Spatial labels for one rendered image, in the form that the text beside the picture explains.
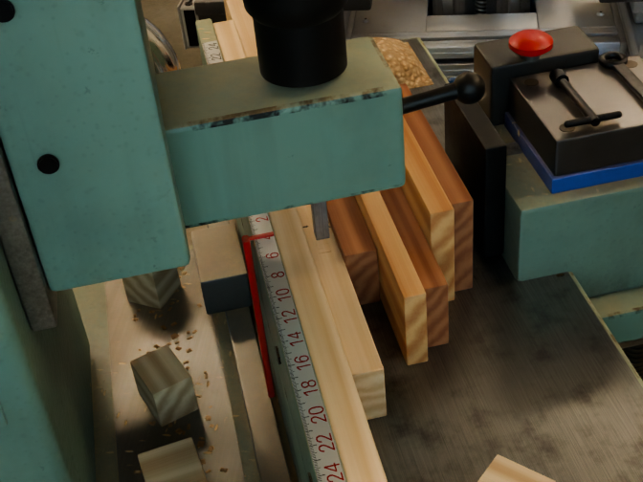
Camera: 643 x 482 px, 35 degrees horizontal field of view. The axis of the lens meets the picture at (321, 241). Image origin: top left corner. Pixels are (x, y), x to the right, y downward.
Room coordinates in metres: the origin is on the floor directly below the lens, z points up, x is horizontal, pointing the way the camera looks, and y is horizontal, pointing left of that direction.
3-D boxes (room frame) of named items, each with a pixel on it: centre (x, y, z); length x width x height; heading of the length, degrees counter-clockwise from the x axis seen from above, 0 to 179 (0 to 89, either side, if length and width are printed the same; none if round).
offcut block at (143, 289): (0.68, 0.15, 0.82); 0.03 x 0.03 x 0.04; 63
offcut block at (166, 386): (0.55, 0.13, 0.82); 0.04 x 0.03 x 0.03; 28
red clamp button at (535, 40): (0.64, -0.16, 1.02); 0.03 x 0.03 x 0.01
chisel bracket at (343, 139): (0.53, 0.02, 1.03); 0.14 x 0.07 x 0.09; 98
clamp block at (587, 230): (0.60, -0.19, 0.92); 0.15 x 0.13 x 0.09; 8
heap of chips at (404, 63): (0.83, -0.05, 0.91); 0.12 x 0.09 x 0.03; 98
